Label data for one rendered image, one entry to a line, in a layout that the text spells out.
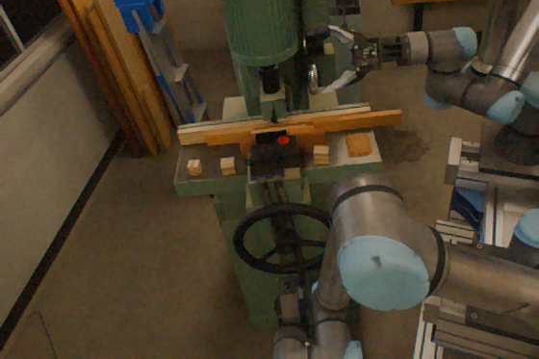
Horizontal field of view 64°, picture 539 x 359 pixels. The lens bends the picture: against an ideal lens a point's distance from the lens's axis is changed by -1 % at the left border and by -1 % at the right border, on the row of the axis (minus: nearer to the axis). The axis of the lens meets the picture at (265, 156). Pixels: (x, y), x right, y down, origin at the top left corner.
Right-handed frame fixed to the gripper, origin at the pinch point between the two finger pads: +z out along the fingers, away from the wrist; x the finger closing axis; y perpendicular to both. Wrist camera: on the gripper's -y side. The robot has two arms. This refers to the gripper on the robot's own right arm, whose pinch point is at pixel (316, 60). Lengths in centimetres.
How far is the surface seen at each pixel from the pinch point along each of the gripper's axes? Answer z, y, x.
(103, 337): 101, -59, 109
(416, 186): -54, -121, 72
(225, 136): 28.2, -26.0, 19.9
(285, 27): 6.4, -4.9, -8.7
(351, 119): -10.5, -25.7, 18.8
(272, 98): 12.0, -16.6, 9.2
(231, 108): 31, -62, 15
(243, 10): 15.8, -0.1, -13.5
